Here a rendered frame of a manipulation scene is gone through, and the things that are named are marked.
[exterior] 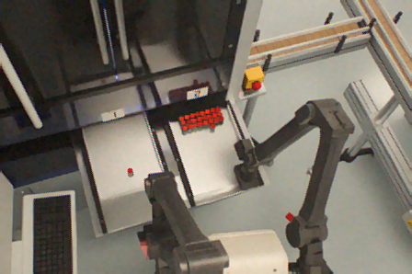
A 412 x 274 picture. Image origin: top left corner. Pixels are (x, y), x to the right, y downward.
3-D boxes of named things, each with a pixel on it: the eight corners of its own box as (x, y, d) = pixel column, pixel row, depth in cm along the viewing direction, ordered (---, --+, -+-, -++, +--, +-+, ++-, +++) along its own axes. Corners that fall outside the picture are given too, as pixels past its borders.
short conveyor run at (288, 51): (229, 86, 211) (234, 66, 197) (218, 59, 217) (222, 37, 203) (365, 51, 224) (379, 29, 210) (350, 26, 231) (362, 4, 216)
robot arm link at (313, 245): (307, 260, 139) (322, 256, 141) (307, 227, 137) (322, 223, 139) (289, 248, 147) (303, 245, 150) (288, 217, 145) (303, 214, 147)
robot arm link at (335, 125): (334, 119, 118) (364, 115, 123) (302, 97, 129) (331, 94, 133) (297, 254, 140) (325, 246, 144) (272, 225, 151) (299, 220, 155)
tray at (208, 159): (168, 123, 196) (168, 119, 193) (227, 108, 201) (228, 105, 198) (193, 198, 183) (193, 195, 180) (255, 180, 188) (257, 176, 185)
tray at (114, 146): (80, 123, 194) (78, 119, 190) (142, 107, 199) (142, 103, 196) (99, 199, 180) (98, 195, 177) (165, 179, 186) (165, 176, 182)
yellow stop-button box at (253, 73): (239, 75, 200) (242, 65, 193) (255, 72, 201) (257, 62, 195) (246, 90, 197) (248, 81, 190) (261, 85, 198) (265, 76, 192)
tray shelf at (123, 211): (69, 128, 194) (68, 126, 193) (228, 87, 208) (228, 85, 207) (96, 238, 176) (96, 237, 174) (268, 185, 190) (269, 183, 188)
